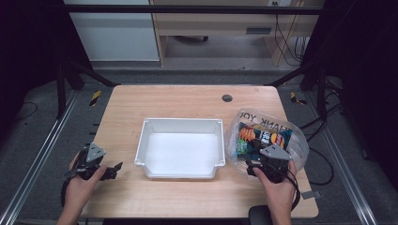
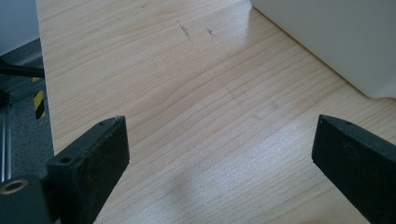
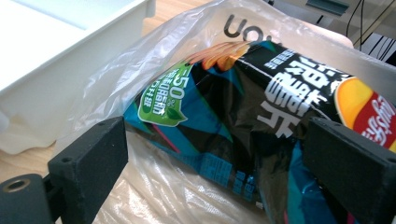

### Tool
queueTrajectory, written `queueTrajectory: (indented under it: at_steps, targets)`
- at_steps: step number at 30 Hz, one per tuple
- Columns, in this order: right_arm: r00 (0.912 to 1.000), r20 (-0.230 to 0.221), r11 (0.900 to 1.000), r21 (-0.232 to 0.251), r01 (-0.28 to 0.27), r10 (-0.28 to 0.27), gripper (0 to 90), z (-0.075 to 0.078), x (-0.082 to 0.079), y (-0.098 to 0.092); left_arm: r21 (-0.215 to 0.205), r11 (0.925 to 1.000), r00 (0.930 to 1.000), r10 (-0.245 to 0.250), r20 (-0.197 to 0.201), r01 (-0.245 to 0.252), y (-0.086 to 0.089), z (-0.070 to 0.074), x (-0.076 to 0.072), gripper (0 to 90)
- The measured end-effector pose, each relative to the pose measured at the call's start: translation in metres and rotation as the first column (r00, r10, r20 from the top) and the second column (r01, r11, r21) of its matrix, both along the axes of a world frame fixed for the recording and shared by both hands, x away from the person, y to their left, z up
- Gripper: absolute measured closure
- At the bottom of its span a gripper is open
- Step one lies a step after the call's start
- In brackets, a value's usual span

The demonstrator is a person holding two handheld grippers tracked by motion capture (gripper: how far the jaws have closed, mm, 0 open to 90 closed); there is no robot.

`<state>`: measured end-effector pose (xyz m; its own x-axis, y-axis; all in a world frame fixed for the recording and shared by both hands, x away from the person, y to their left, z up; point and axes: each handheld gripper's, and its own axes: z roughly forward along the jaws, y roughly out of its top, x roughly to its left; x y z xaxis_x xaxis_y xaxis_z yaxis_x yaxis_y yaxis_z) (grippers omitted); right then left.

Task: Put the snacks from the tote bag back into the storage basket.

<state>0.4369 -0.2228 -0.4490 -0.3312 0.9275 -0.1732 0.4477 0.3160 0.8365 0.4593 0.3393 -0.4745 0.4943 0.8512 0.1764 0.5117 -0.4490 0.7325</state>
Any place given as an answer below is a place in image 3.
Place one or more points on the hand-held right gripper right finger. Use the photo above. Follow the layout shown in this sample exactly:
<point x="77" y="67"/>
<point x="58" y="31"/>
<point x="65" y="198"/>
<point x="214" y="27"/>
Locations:
<point x="351" y="161"/>

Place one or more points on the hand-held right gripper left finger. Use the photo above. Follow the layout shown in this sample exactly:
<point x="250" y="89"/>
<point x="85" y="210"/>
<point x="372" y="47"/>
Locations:
<point x="90" y="161"/>

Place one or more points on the clear plastic shopping bag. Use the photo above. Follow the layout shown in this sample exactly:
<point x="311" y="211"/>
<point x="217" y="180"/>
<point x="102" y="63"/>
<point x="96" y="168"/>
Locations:
<point x="155" y="193"/>

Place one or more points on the white plastic bin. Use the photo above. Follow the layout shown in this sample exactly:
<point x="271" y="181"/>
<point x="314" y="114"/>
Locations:
<point x="62" y="77"/>

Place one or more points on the black and blue chips bag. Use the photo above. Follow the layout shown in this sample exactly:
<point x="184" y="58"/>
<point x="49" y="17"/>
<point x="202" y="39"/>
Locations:
<point x="218" y="109"/>

